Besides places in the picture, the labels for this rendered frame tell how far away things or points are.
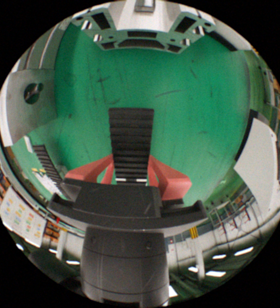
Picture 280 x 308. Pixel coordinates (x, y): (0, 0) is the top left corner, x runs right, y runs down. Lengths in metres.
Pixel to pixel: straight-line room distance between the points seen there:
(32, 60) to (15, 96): 0.05
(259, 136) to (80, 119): 0.39
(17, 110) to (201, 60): 0.25
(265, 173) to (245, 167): 0.08
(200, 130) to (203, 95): 0.06
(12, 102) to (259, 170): 0.46
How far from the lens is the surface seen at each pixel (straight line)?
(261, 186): 0.32
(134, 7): 0.15
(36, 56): 0.19
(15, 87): 0.16
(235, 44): 0.23
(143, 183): 0.15
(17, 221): 3.16
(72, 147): 0.19
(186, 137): 0.16
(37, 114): 0.16
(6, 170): 1.61
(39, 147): 0.21
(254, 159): 0.32
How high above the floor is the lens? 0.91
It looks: 56 degrees down
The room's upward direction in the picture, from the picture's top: 177 degrees clockwise
